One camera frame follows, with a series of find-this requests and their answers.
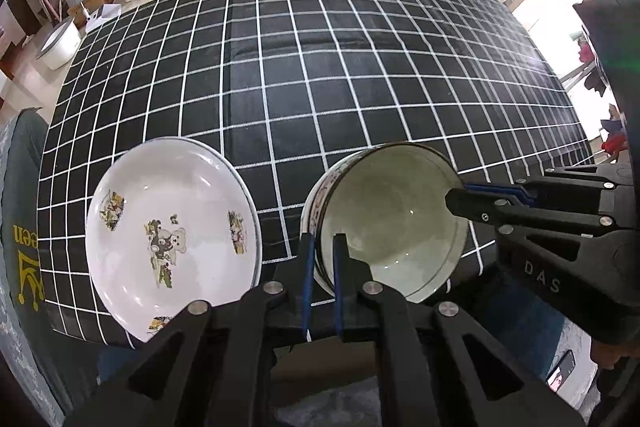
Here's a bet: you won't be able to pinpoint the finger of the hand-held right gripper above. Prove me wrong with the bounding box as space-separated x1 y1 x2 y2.
445 187 617 239
464 165 622 208

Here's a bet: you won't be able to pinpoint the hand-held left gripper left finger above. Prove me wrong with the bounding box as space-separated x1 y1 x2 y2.
65 232 316 427

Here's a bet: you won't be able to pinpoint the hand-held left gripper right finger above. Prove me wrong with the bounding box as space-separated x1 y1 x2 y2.
332 233 586 427

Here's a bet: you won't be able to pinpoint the cream white bowl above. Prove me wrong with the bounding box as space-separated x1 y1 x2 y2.
300 152 361 299

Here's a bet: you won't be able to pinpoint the white plate pink flower print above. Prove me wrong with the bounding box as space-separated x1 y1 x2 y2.
220 147 262 288

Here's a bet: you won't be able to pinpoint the small patterned bowl green inside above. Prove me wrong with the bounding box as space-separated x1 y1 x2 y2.
320 143 469 304

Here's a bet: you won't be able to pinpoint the white plate bear print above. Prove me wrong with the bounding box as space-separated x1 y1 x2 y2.
85 137 258 343

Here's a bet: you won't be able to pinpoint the person's right hand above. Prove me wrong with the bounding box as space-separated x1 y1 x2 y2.
590 339 631 371

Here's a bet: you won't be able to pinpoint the person's blue jeans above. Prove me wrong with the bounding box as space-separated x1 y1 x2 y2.
475 277 601 408

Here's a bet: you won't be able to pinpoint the black smartphone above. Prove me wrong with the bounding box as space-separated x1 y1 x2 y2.
545 349 577 392

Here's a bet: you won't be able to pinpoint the black white grid tablecloth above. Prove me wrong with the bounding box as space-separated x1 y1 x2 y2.
37 0 596 348

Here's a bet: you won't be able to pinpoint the dark green cloth yellow print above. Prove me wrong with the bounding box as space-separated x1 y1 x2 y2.
0 109 101 410

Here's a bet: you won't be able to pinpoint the white plastic dustpan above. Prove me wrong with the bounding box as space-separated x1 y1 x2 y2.
85 4 122 28

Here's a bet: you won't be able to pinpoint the white bucket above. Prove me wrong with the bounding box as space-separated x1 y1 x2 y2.
35 17 83 70

